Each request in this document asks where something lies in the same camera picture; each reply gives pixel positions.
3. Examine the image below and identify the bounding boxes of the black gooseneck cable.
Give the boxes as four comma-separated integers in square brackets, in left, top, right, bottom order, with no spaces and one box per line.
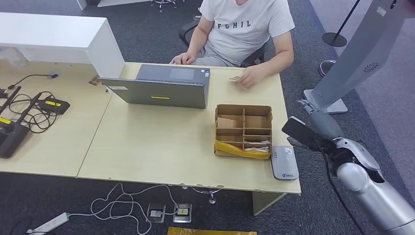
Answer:
[4,73,60,91]

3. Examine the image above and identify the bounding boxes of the white power strip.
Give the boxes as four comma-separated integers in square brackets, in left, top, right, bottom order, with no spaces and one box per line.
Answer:
[25,212,70,235]

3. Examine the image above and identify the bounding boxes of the grey laptop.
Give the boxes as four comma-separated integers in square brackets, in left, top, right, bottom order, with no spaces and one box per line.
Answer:
[98,64,211,109]

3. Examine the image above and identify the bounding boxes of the grey kiosk stand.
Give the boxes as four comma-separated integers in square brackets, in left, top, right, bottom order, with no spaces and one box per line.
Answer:
[303,0,415,115]

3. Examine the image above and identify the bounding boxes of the floor socket box yellow label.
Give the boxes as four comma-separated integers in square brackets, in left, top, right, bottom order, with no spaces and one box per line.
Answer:
[172,203,192,224]

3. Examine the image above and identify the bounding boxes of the person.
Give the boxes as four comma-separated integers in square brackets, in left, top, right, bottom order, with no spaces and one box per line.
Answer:
[169,0,296,89]

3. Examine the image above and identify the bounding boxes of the white power cable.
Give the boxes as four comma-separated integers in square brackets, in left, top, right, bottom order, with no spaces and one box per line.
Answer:
[68,183,180,235]

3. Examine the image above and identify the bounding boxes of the silver floor socket box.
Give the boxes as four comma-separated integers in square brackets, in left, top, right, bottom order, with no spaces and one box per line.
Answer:
[146,203,166,224]

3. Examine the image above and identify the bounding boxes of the beige desk leg panel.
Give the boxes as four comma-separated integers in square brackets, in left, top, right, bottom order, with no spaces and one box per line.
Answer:
[252,191,288,216]

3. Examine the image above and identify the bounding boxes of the person's right hand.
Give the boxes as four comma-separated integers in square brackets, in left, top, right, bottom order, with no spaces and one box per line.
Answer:
[169,51,197,66]

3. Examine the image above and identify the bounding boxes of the white desk shelf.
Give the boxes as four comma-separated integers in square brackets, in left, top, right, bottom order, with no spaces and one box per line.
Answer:
[0,12,125,79]

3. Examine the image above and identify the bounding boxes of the black office chair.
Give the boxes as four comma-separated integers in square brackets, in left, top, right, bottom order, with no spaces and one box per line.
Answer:
[178,19,267,68]

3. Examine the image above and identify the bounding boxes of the black stanchion post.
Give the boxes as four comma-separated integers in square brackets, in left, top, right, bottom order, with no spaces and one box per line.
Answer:
[322,0,361,48]

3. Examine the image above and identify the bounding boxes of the chrome stool base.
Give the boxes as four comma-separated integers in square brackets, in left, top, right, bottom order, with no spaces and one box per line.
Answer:
[150,0,178,13]

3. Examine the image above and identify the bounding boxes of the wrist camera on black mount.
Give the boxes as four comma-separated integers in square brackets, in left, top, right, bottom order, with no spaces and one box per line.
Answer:
[281,116,326,151]

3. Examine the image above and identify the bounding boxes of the chrome ringed round base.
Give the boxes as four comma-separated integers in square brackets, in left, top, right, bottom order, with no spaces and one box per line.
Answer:
[319,59,336,78]

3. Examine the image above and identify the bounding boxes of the person's left hand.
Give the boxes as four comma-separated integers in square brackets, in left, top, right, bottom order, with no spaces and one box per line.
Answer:
[235,65,268,89]

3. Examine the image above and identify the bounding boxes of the black power adapter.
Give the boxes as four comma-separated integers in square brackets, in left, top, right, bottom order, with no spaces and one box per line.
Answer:
[37,97,71,116]

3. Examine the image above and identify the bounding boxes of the cardboard divider box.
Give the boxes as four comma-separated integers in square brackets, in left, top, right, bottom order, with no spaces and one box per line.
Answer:
[214,103,273,160]

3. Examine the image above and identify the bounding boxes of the yellow plastic strip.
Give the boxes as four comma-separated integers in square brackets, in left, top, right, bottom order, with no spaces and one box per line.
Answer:
[214,140,271,160]

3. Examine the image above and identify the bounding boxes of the black router with antennas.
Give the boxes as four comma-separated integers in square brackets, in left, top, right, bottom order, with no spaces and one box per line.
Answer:
[0,86,43,160]

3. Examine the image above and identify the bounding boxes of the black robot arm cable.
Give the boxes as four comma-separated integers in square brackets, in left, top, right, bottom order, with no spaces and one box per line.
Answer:
[319,146,367,235]

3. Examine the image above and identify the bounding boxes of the black coiled cable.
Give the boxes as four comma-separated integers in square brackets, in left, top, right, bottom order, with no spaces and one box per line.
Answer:
[7,91,59,134]

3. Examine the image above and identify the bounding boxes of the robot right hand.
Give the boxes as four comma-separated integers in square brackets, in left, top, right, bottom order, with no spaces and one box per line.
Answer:
[298,99,345,140]

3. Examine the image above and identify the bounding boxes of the yellow floor tape strip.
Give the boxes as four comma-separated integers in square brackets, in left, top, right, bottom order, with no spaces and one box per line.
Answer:
[167,227,257,235]

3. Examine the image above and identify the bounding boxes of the grey card reader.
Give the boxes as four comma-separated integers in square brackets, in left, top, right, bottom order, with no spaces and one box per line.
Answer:
[271,145,300,181]

